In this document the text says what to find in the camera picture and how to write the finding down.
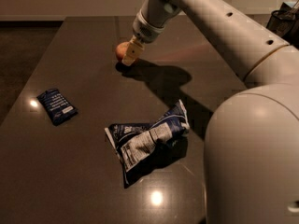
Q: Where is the blue rxbar blueberry bar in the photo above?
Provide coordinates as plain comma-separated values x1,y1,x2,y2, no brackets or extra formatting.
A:
37,88,78,126

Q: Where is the black mesh container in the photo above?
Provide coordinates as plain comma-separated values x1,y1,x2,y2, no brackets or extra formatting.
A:
266,0,299,37

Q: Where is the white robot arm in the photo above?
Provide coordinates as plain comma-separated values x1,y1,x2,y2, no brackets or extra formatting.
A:
123,0,299,224

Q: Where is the white ribbed gripper body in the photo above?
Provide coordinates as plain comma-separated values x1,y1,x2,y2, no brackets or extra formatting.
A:
133,9,164,44

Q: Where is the crumpled blue chip bag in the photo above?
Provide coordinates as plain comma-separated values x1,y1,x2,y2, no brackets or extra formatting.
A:
105,100,190,188

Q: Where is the red yellow apple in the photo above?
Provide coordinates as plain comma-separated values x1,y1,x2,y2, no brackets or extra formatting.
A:
115,42,135,65

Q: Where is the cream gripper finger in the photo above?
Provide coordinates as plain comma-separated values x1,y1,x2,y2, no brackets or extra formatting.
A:
121,35,145,66

